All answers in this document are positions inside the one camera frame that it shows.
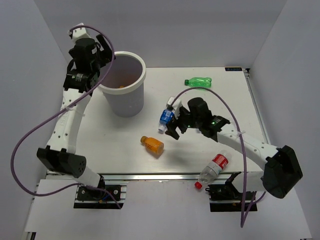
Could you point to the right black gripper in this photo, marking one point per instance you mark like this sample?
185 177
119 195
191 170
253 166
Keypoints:
171 129

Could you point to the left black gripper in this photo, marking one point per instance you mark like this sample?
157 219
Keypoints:
106 56

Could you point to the clear bottle blue label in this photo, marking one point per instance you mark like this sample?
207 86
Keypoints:
165 117

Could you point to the clear bottle red label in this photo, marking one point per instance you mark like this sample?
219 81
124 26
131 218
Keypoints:
213 169

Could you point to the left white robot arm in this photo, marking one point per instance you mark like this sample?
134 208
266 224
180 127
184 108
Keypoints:
59 155

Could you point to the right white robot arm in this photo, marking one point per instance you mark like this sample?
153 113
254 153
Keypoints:
280 168

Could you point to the white plastic bin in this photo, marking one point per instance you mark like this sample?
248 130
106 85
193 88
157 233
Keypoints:
129 70

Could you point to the green plastic bottle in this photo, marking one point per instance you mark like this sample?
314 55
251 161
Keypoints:
205 82

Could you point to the blue table label right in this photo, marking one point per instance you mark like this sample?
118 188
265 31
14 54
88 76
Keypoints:
233 69

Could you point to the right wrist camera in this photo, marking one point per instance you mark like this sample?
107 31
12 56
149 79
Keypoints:
174 106

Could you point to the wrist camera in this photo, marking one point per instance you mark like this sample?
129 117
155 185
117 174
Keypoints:
78 33
174 106

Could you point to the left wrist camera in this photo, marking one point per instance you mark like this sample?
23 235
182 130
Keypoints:
78 33

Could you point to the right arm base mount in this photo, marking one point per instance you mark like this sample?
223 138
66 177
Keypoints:
224 197

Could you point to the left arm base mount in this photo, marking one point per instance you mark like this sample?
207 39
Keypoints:
92 199

